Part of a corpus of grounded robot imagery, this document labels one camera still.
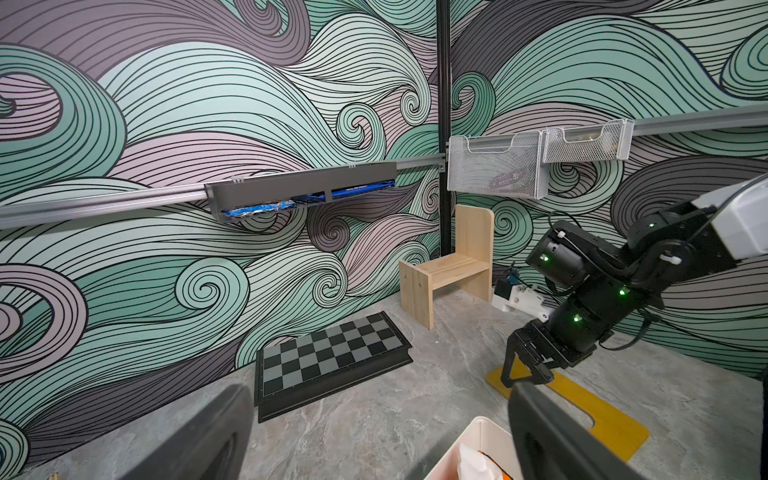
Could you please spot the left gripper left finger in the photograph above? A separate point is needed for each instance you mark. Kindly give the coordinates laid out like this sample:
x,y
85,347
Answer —
x,y
211,445

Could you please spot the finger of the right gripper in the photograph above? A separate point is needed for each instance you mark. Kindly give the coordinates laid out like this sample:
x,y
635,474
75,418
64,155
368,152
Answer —
x,y
541,371
515,350

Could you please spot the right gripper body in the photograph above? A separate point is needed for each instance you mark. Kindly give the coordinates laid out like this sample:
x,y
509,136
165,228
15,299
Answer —
x,y
541,344

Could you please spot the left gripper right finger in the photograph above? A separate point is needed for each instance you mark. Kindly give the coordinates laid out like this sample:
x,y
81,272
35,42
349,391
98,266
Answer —
x,y
551,445

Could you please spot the white tissue box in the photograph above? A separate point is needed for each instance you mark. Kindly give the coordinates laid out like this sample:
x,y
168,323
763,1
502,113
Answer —
x,y
484,450

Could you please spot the yellow bamboo lid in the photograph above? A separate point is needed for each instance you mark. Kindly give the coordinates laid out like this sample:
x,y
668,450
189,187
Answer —
x,y
617,431

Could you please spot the orange tissue pack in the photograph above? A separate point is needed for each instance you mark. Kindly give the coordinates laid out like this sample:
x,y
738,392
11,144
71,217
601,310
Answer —
x,y
476,465

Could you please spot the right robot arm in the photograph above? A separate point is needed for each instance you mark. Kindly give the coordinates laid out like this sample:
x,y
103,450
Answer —
x,y
601,284

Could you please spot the small wooden chair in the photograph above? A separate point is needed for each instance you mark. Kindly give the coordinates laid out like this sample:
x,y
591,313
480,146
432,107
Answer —
x,y
470,267

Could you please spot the black chessboard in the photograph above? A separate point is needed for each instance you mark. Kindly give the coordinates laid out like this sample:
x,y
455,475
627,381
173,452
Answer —
x,y
306,369

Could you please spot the blue object in basket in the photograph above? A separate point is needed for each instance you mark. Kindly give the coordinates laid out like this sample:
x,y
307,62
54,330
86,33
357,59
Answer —
x,y
306,200

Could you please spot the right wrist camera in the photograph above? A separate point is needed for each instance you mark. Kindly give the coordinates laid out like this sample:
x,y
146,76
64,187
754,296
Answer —
x,y
512,294

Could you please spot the clear plastic wall bin large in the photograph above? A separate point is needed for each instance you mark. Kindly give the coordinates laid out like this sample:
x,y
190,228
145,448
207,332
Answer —
x,y
502,166

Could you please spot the clear plastic wall bin small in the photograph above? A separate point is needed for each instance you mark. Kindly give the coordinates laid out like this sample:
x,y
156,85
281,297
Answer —
x,y
608,141

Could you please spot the black wall shelf basket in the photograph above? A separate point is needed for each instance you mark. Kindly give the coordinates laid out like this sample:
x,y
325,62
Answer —
x,y
248,191

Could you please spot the aluminium wall rail right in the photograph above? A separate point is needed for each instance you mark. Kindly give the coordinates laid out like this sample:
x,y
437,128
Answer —
x,y
737,117

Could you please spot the aluminium wall rail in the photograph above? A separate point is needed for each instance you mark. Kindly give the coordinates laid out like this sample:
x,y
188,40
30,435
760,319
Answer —
x,y
737,117
21,215

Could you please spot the aluminium wall rail back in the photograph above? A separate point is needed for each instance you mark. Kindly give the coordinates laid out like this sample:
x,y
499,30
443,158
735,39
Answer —
x,y
21,215

